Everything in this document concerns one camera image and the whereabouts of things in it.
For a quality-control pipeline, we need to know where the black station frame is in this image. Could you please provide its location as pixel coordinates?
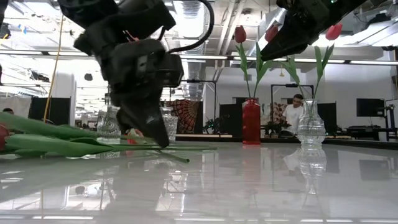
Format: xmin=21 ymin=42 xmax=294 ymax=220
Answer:
xmin=183 ymin=79 xmax=218 ymax=131
xmin=270 ymin=83 xmax=314 ymax=100

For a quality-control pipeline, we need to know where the black ceiling box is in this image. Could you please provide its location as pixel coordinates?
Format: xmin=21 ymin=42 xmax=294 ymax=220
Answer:
xmin=0 ymin=22 xmax=12 ymax=40

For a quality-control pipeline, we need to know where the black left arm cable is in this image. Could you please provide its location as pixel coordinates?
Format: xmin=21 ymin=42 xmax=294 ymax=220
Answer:
xmin=161 ymin=0 xmax=216 ymax=54

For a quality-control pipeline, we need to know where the small black monitor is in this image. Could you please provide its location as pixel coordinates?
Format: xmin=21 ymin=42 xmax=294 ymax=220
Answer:
xmin=356 ymin=98 xmax=386 ymax=118

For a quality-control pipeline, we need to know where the red patterned tapestry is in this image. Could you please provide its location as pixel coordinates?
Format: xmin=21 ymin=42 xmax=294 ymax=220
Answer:
xmin=170 ymin=99 xmax=200 ymax=135

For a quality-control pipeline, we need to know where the brown dotted cloth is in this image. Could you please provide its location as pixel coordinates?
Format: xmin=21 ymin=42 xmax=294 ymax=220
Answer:
xmin=269 ymin=102 xmax=289 ymax=124

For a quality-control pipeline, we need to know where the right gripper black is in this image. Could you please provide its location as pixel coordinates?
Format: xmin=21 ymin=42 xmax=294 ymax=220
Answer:
xmin=261 ymin=0 xmax=330 ymax=62

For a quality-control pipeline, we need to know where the long LED light bar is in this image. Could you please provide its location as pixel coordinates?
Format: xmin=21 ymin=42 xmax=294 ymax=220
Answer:
xmin=0 ymin=49 xmax=398 ymax=67

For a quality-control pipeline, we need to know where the orange artificial tulip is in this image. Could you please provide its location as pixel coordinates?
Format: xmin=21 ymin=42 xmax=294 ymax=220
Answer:
xmin=126 ymin=128 xmax=190 ymax=164

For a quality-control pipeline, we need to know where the clear diamond-cut glass vase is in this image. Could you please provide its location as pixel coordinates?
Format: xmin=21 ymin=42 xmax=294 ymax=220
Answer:
xmin=164 ymin=107 xmax=178 ymax=144

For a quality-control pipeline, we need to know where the clear swirl-pattern glass vase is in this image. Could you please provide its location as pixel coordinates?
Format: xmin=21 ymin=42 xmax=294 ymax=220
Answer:
xmin=96 ymin=105 xmax=122 ymax=146

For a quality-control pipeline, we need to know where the black work table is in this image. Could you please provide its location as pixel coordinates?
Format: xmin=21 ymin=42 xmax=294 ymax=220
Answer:
xmin=346 ymin=125 xmax=398 ymax=141

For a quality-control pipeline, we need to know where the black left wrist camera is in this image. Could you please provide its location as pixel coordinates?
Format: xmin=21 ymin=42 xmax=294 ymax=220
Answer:
xmin=160 ymin=53 xmax=185 ymax=88

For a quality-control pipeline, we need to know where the silver flexible duct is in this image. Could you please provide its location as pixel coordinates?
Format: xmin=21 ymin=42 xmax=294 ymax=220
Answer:
xmin=182 ymin=58 xmax=206 ymax=100

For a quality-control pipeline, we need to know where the white curtain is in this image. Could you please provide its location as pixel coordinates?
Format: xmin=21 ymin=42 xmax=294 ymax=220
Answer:
xmin=0 ymin=96 xmax=32 ymax=118

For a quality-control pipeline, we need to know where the long yellow cable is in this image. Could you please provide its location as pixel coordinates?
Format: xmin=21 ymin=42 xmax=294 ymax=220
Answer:
xmin=43 ymin=12 xmax=65 ymax=122

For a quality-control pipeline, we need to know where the black equipment stand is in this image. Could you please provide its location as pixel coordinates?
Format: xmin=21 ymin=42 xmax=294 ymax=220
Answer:
xmin=384 ymin=104 xmax=398 ymax=141

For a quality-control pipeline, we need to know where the red glass vase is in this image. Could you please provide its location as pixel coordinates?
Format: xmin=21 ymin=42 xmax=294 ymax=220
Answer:
xmin=241 ymin=98 xmax=261 ymax=146

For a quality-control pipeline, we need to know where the clear narrow-neck glass vase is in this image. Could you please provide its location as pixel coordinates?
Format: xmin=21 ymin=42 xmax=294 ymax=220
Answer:
xmin=297 ymin=98 xmax=326 ymax=150

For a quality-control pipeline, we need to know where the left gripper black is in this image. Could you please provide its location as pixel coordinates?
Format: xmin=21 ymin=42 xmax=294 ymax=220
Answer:
xmin=74 ymin=30 xmax=171 ymax=149

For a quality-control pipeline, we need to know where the black partition panel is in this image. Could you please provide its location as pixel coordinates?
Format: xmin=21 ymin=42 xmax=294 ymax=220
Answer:
xmin=28 ymin=96 xmax=72 ymax=126

